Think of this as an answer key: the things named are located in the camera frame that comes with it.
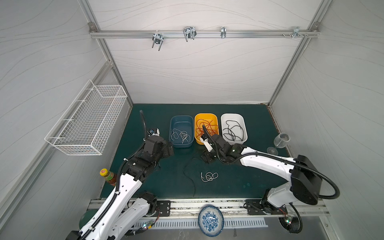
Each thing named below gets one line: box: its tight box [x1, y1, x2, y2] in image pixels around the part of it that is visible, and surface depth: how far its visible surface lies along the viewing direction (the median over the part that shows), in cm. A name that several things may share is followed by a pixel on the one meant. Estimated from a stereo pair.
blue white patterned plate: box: [198, 205, 225, 237], surface depth 70 cm
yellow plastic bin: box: [194, 113, 220, 145], surface depth 109 cm
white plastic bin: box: [221, 113, 248, 145], surface depth 106 cm
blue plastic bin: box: [169, 115, 195, 148], surface depth 104 cm
